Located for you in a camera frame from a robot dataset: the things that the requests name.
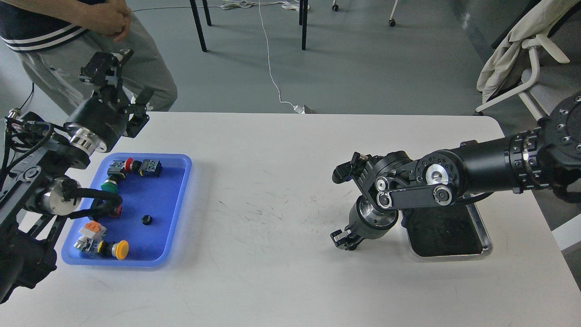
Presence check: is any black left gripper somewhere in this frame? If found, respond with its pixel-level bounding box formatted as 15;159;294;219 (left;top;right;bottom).
64;49;154;153

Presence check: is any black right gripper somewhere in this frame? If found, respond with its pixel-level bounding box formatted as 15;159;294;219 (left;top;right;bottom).
330;198;399;251

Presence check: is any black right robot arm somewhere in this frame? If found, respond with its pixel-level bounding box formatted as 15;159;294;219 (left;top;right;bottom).
330;94;581;251

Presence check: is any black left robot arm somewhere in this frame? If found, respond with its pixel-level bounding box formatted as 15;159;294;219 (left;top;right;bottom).
0;49;153;302

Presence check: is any blue plastic tray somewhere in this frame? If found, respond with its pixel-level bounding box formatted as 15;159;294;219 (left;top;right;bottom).
61;153;192;268

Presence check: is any silver metal tray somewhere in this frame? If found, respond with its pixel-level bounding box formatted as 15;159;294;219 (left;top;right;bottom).
401;203;493;261

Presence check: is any person's hand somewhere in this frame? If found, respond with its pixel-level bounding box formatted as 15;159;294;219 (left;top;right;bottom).
75;0;132;42

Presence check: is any person in grey trousers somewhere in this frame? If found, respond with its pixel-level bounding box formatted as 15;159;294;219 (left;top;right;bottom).
0;0;178;114

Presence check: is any black table leg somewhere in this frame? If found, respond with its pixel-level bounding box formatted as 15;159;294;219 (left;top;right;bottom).
299;0;309;50
189;0;212;53

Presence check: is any white power adapter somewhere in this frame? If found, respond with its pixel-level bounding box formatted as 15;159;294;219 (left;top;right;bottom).
293;105;315;114

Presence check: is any orange grey contact block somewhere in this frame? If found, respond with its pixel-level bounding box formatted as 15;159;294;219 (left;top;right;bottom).
74;221;107;253

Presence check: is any white chair with cloth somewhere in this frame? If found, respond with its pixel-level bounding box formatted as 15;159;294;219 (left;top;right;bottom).
475;0;581;120

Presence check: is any red push button switch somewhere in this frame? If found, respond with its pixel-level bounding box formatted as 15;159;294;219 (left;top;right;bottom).
107;158;143;175

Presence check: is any black switch contact block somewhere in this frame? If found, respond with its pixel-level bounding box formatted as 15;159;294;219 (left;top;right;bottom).
138;159;162;178

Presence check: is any black floor cable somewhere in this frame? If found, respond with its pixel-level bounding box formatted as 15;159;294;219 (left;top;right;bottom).
18;82;36;112

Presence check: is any green push button switch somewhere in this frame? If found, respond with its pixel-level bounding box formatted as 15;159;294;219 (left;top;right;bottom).
100;173;124;194

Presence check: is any black red switch module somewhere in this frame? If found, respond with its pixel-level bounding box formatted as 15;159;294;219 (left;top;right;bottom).
97;205;123;218

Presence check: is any yellow push button switch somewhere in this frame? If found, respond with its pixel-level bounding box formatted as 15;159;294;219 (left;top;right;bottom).
93;240;129;260

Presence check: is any white floor cable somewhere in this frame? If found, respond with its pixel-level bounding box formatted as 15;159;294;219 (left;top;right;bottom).
220;0;314;107

